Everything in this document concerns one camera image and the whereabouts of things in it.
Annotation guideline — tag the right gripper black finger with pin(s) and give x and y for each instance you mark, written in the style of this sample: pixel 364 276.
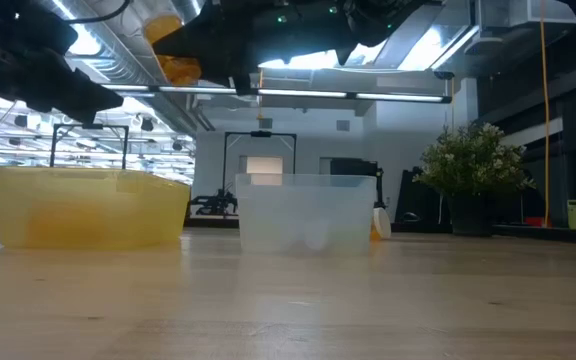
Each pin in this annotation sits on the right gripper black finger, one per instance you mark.
pixel 193 42

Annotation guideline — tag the black background robot arm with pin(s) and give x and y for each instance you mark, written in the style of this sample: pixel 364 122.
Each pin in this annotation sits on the black background robot arm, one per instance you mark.
pixel 215 202

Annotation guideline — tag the yellow translucent plastic bin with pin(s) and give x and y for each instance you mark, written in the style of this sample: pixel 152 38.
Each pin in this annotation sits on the yellow translucent plastic bin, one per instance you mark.
pixel 88 210

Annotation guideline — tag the clear plastic bin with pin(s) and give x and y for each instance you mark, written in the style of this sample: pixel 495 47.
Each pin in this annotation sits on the clear plastic bin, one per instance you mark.
pixel 288 210

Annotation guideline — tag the black hanging spot lamp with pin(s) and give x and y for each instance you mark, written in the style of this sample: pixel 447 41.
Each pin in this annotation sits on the black hanging spot lamp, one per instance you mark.
pixel 147 124
pixel 177 145

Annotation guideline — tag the long ceiling light bar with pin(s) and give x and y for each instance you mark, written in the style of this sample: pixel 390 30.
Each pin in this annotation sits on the long ceiling light bar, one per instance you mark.
pixel 318 93

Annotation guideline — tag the black box on stand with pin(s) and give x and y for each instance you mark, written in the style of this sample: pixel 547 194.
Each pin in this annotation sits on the black box on stand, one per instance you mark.
pixel 353 167

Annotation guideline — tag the black bulky background object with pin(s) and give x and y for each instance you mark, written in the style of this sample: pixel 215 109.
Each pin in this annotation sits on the black bulky background object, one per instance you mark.
pixel 418 200

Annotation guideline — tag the green plant white flowers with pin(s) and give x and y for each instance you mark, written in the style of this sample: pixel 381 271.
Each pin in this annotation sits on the green plant white flowers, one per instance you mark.
pixel 473 160

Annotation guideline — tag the small red object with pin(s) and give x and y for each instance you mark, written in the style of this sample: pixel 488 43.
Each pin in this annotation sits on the small red object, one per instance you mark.
pixel 538 221

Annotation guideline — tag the yellow-green handheld device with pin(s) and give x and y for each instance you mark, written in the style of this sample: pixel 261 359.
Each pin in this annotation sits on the yellow-green handheld device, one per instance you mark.
pixel 574 215

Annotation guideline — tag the black metal frame stand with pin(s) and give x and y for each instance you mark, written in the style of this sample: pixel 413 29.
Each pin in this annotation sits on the black metal frame stand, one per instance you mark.
pixel 260 133
pixel 89 126

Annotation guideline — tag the silver corrugated ceiling duct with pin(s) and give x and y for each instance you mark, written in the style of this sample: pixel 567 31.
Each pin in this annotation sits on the silver corrugated ceiling duct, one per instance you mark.
pixel 193 7

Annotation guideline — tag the grey wall vent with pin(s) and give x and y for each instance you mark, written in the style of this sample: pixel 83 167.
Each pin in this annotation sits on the grey wall vent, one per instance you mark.
pixel 265 123
pixel 343 125

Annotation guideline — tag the bright wall window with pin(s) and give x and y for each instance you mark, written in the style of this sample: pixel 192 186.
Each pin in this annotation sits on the bright wall window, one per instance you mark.
pixel 264 165

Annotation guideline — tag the black ceiling dome camera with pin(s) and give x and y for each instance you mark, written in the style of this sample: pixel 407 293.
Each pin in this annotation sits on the black ceiling dome camera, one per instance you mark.
pixel 443 75

